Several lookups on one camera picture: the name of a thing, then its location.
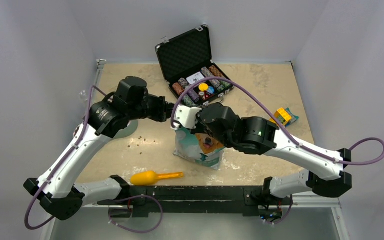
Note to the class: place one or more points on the yellow plastic scoop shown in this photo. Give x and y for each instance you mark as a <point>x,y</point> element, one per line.
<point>150,177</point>

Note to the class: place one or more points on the green dog food bag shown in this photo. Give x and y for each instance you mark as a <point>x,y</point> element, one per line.
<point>198,148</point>

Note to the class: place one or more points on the black poker chip case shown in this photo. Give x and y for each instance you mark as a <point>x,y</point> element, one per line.
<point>187,58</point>

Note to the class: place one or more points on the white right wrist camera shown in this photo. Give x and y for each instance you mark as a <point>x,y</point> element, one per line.
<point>185,117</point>

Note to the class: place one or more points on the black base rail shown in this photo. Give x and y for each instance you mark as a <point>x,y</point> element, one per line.
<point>248,201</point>

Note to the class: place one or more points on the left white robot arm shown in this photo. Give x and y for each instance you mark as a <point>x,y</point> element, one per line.
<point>56,189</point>

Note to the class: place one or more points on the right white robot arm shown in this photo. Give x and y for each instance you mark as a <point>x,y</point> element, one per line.
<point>322,172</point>

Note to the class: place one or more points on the green double pet bowl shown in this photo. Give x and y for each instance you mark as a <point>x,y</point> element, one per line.
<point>128,131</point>

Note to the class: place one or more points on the clear glass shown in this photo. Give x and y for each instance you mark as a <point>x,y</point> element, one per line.
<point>84,96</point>

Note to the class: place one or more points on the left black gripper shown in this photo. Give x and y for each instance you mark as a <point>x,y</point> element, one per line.
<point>164,109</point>

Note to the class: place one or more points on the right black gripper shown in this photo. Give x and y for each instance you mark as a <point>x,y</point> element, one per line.
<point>198,128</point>

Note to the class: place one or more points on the toy brick block stack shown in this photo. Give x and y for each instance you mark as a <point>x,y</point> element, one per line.
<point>285,116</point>

